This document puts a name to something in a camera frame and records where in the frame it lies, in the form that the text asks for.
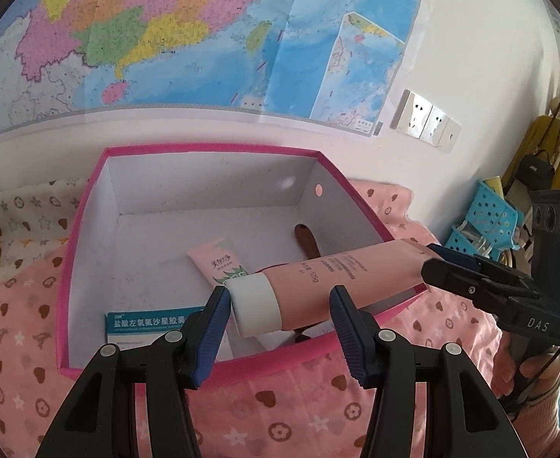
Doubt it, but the black handbag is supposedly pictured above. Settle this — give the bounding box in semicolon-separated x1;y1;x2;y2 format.
516;150;556;187

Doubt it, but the person's right hand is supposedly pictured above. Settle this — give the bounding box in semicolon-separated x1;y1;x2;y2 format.
492;334;560;408

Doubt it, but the white wall switch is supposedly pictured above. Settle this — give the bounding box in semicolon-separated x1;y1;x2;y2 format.
440;119;462;153

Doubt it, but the black cable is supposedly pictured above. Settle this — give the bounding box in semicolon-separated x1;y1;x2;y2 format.
504;338;560;413

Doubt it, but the yellow garment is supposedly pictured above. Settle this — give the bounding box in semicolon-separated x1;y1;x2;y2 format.
502;114;560;192

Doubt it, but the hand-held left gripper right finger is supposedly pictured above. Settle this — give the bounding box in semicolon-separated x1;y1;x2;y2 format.
329;285;512;458

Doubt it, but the pink-rimmed white storage box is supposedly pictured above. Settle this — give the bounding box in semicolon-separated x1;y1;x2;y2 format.
57;145;428;399

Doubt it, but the small pink tube green print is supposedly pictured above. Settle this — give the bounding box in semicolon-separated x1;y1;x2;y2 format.
187;240;252;292

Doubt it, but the pink patterned blanket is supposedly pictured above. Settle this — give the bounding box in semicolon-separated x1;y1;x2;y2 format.
0;179;517;458

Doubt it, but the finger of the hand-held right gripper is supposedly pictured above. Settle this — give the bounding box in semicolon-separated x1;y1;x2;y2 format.
426;242;537;291
421;258;541;319

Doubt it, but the colourful wall map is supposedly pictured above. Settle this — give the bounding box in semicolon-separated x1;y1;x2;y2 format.
0;0;429;143

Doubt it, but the person's right forearm pink sleeve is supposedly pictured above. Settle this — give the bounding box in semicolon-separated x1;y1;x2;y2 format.
513;358;560;458

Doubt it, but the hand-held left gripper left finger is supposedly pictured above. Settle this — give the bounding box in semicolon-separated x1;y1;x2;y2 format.
34;286;233;458

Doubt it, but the blue perforated plastic basket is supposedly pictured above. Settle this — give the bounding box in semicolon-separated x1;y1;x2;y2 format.
445;226;520;262
466;180;524;245

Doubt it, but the cream star patterned pillow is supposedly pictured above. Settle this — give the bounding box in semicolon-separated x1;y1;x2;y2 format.
0;179;91;268

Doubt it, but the blue white medicine box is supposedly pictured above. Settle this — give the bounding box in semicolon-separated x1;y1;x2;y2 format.
104;304;209;345

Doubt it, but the large pink tube white cap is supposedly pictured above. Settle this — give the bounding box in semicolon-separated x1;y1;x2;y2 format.
227;239;436;339

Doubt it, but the white wall socket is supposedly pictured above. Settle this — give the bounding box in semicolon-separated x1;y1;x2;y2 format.
421;104;451;146
389;89;432;139

